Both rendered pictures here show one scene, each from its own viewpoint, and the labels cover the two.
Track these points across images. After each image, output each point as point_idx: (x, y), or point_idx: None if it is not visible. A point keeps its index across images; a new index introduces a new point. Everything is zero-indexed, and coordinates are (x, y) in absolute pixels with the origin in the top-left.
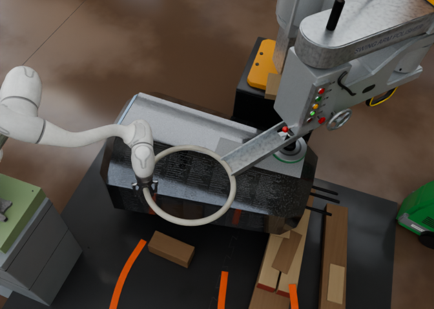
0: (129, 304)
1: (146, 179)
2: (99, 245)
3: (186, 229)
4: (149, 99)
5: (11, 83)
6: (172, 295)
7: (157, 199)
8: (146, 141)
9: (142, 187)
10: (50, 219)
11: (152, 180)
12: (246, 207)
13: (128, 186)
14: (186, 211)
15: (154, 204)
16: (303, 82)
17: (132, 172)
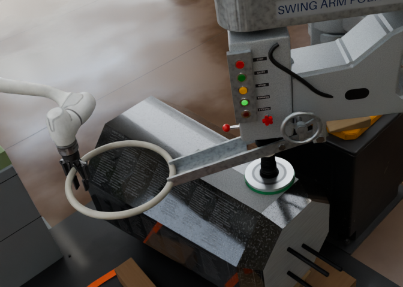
0: None
1: (62, 149)
2: (79, 257)
3: (170, 273)
4: (155, 102)
5: None
6: None
7: (121, 207)
8: (74, 109)
9: (68, 164)
10: (12, 191)
11: (75, 157)
12: (194, 238)
13: (98, 184)
14: (149, 234)
15: (68, 183)
16: None
17: (105, 170)
